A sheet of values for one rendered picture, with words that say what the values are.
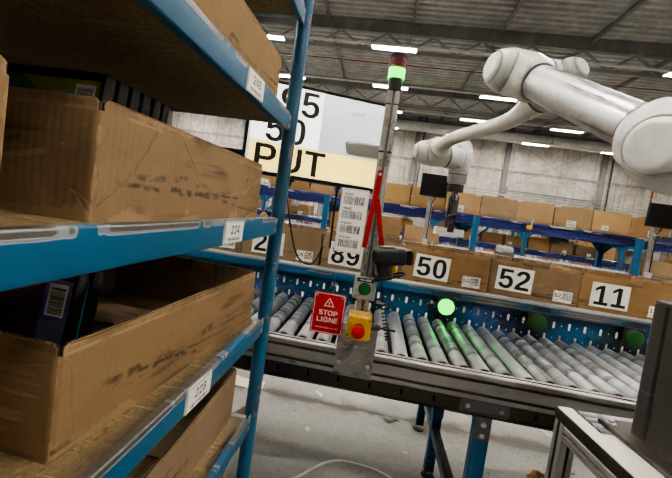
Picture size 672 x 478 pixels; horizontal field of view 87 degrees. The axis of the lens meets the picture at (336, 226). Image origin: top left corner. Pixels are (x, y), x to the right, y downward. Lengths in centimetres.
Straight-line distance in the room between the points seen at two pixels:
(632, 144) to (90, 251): 84
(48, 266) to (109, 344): 15
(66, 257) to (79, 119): 12
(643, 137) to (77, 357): 88
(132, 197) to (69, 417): 19
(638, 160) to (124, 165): 81
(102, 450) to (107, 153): 26
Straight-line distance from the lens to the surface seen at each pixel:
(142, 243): 34
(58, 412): 40
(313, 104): 122
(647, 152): 85
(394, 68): 117
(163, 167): 41
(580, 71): 141
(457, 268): 175
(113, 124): 36
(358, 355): 118
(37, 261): 27
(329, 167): 118
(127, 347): 43
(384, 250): 104
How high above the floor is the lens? 118
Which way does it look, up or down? 3 degrees down
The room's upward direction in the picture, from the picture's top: 8 degrees clockwise
